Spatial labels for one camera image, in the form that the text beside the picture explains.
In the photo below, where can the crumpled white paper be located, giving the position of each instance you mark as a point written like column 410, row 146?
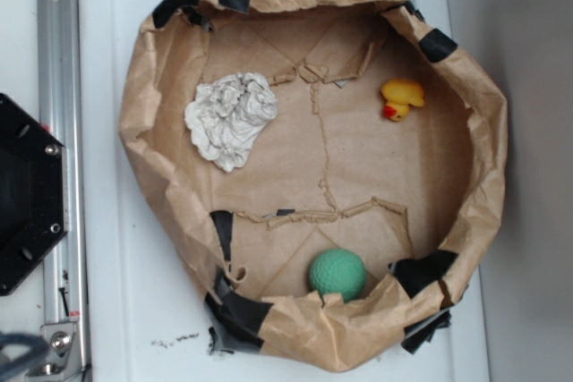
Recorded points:
column 227, row 116

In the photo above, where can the brown paper bag tray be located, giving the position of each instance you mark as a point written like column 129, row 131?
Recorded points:
column 419, row 201

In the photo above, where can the green foam ball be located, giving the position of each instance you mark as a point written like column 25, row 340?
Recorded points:
column 338, row 271

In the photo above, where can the yellow rubber duck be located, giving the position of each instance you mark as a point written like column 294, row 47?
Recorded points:
column 400, row 95

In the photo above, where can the white plastic tray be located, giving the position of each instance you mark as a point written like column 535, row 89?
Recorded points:
column 147, row 323

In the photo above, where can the aluminium extrusion rail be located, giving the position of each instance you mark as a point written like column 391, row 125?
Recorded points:
column 65, row 267

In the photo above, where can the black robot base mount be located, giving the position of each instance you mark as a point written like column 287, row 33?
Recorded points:
column 32, row 194

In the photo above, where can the metal corner bracket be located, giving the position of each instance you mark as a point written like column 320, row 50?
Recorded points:
column 63, row 360

